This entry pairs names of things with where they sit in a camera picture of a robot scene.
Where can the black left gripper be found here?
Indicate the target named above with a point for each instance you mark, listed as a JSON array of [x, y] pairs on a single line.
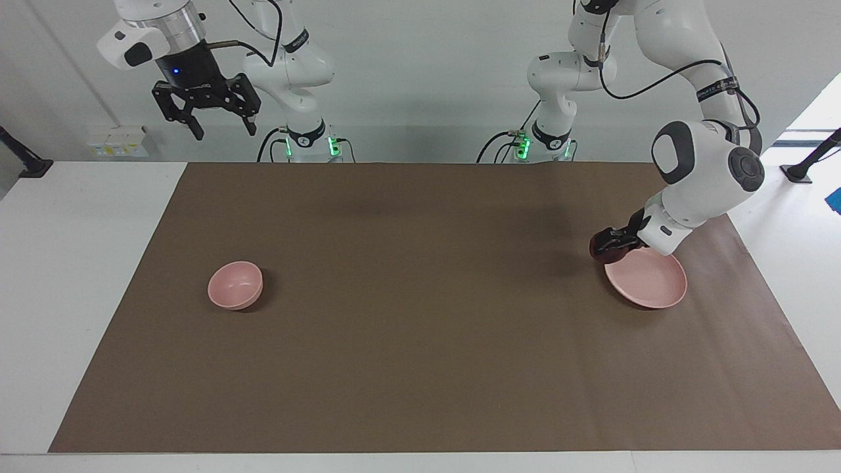
[[635, 226]]

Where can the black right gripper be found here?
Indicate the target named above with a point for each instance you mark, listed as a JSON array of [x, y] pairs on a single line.
[[194, 69]]

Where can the dark red apple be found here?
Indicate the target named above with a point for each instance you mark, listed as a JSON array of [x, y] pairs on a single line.
[[604, 255]]

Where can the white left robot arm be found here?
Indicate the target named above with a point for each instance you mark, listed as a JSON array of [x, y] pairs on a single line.
[[703, 164]]

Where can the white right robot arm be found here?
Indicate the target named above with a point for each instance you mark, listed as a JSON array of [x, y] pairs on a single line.
[[295, 66]]

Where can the pink plate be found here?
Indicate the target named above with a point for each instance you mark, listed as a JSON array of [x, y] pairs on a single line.
[[650, 282]]

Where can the pink bowl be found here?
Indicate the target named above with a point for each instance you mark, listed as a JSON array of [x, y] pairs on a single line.
[[234, 286]]

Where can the black clamp stand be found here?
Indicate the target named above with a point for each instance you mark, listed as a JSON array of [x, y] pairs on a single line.
[[798, 172], [33, 167]]

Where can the brown table mat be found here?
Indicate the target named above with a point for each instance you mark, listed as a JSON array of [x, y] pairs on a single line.
[[420, 328]]

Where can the blue object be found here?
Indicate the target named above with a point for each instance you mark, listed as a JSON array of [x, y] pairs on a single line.
[[836, 200]]

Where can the white wall power outlet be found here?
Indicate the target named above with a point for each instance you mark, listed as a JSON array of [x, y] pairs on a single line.
[[118, 141]]

